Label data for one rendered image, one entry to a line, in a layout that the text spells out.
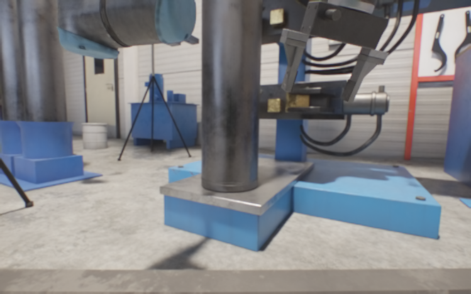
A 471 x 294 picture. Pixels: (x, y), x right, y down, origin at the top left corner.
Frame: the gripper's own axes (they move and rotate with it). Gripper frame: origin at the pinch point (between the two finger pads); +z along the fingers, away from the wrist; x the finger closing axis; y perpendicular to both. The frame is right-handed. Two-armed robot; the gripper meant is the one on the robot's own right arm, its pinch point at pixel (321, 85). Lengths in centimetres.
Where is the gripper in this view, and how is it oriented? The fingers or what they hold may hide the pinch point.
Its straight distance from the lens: 51.1
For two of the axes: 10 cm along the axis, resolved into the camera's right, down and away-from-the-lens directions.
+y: 1.2, 5.0, -8.6
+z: -1.9, 8.6, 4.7
